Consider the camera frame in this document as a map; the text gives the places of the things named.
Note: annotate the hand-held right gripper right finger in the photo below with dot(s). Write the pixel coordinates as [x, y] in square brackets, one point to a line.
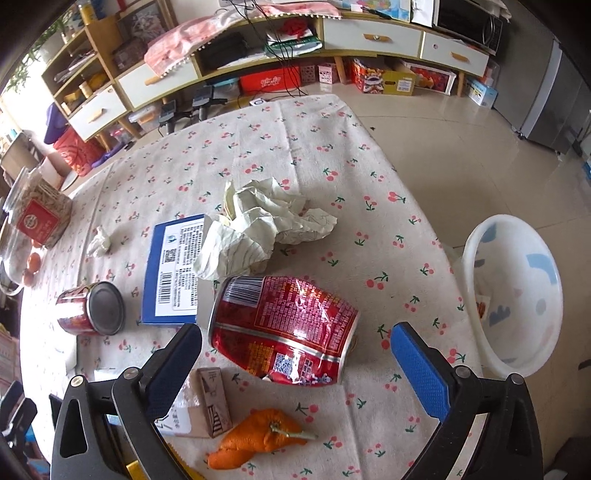
[422, 374]

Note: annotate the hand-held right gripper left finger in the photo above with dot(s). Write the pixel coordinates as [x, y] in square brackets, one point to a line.
[161, 392]

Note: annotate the orange peel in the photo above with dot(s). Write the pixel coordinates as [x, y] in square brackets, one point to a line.
[258, 438]

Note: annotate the white plastic basin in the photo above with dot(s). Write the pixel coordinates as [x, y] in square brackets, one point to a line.
[508, 277]

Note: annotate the crushed red drink can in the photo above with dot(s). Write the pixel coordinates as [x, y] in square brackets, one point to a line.
[286, 323]

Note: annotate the white paper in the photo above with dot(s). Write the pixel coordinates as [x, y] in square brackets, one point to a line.
[258, 221]

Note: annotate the small brown carton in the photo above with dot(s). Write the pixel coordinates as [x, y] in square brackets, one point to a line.
[212, 401]

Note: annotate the small crumpled white tissue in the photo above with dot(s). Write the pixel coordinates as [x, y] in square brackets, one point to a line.
[99, 242]

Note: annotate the clear glass container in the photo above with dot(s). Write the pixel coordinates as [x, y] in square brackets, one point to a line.
[11, 249]

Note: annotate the clear jar with red label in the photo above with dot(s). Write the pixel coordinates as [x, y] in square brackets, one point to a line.
[41, 217]

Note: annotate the cherry print tablecloth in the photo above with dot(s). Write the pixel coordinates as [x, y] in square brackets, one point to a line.
[323, 184]

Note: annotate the red bag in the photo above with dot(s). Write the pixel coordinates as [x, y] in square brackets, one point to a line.
[76, 152]

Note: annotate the clear plastic storage bin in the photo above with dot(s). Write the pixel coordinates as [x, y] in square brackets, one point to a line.
[144, 120]

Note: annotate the black device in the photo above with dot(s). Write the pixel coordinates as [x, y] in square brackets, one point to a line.
[167, 113]
[205, 99]

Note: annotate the blue and white box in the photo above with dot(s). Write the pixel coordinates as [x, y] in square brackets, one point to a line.
[482, 92]

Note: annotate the purple cloth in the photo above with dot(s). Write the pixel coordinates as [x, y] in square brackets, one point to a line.
[55, 122]

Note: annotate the red gift box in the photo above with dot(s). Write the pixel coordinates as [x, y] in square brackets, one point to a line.
[434, 78]

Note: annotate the colourful printed cardboard box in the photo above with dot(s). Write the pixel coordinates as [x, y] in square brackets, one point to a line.
[374, 78]

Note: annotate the grey refrigerator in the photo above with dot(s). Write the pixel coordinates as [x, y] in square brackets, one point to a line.
[549, 101]

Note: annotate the flat red box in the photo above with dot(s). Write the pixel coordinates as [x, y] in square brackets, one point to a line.
[268, 82]

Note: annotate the wooden cabinet with white drawers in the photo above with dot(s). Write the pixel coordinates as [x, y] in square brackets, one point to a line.
[388, 34]

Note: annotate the black bag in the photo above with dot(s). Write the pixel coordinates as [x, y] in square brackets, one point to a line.
[226, 50]

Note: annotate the pink cloth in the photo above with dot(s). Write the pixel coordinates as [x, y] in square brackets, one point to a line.
[184, 41]

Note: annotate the black microwave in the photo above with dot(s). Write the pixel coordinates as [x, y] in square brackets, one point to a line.
[471, 23]

